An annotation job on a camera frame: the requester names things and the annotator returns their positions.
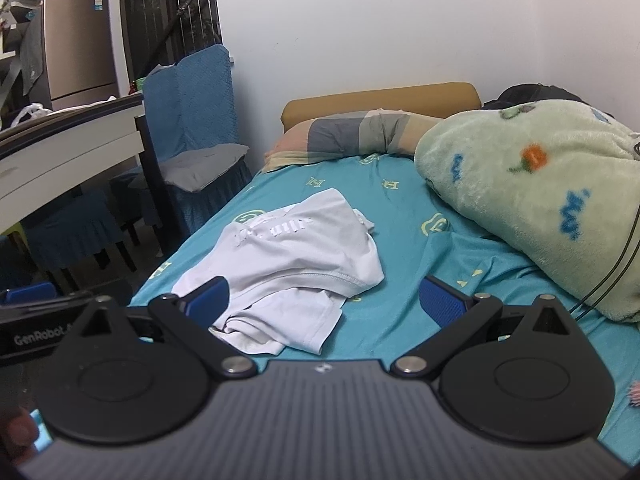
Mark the person's left hand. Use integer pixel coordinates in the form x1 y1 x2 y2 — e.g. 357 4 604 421
0 406 42 463

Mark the dark window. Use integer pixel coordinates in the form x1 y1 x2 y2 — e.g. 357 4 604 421
119 0 222 93

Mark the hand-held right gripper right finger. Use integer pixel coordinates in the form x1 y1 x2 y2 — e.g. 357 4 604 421
391 276 576 378

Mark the white table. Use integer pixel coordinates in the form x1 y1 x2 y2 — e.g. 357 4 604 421
0 92 148 235

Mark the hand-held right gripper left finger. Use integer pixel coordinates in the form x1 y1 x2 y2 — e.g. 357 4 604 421
75 276 258 378

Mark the black cable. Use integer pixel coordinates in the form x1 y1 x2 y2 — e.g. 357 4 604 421
570 205 640 321

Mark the brown headboard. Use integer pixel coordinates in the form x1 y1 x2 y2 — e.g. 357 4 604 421
280 82 482 133

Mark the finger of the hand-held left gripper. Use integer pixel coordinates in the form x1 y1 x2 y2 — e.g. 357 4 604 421
0 282 57 307

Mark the white t-shirt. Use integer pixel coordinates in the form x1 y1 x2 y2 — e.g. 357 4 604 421
171 188 386 356

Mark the white plastic bag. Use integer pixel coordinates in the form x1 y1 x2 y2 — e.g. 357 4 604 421
11 103 53 126

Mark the grey seat cushion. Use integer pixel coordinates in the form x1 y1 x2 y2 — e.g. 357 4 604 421
159 143 250 193

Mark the green fleece blanket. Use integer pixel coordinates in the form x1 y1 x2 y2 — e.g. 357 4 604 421
414 99 640 323

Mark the chair with dark blue cover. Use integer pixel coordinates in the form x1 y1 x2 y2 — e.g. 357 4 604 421
20 187 137 291

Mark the teal bed sheet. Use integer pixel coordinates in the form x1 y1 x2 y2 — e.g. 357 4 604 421
127 152 640 456

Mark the plaid pillow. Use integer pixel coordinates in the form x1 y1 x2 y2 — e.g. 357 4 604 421
262 108 451 173

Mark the black clothes pile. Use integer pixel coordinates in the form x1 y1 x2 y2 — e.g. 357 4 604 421
482 83 613 123

